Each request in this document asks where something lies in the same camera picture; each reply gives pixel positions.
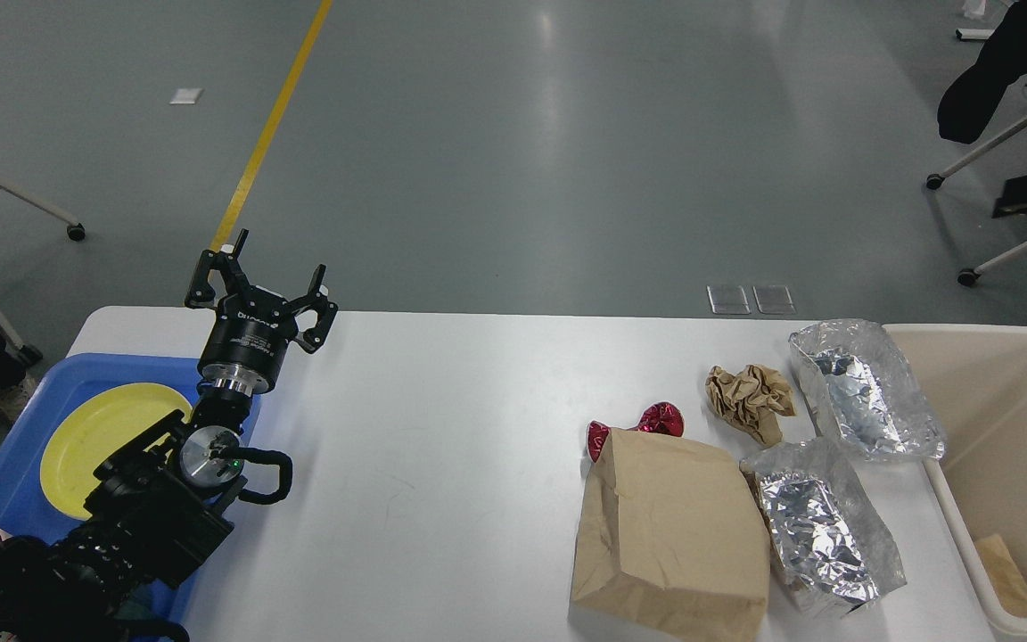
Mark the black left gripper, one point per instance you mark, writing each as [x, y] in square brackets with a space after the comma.
[248, 344]

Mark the yellow plastic plate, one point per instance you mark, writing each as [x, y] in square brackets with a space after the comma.
[93, 432]

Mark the clear plastic bag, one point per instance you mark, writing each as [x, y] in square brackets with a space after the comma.
[860, 391]

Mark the brown paper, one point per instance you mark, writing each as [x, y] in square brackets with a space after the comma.
[1004, 575]
[752, 401]

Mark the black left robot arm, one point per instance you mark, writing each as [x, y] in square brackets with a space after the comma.
[157, 511]

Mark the beige plastic bin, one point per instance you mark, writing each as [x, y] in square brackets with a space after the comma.
[975, 378]

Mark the metal floor plate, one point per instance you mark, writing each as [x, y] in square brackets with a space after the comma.
[736, 300]

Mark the brown paper in bin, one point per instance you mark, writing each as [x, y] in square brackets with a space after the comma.
[1004, 575]

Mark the red foil wrapper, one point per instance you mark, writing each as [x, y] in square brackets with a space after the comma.
[660, 418]

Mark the crumpled aluminium foil sheet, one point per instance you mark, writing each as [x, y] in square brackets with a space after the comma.
[830, 548]

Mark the brown paper bag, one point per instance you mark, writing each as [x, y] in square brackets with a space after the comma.
[670, 538]

